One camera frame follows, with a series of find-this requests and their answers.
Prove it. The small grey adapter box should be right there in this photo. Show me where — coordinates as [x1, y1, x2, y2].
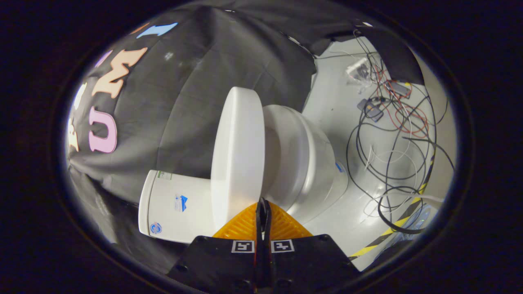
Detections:
[358, 98, 384, 123]

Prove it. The clear plastic bag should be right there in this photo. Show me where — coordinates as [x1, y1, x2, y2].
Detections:
[346, 57, 373, 85]

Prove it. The yellow black hazard tape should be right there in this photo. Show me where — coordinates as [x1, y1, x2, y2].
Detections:
[349, 155, 436, 260]

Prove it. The white toilet lid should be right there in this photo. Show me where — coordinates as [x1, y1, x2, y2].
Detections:
[210, 87, 266, 231]

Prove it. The small black electronic module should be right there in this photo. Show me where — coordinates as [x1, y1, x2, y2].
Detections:
[386, 80, 413, 99]

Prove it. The tangle of thin cables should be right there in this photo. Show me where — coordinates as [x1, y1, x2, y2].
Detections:
[345, 29, 456, 235]

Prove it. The black backdrop cloth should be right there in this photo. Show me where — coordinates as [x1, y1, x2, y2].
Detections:
[65, 0, 425, 275]

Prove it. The white toilet tank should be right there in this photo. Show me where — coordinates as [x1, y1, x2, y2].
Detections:
[138, 169, 217, 244]

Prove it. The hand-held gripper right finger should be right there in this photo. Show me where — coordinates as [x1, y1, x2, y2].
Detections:
[264, 198, 362, 294]

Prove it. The white toilet bowl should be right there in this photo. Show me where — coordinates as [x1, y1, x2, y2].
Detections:
[282, 108, 349, 225]

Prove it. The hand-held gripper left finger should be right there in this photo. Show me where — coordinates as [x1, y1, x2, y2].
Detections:
[168, 198, 264, 294]

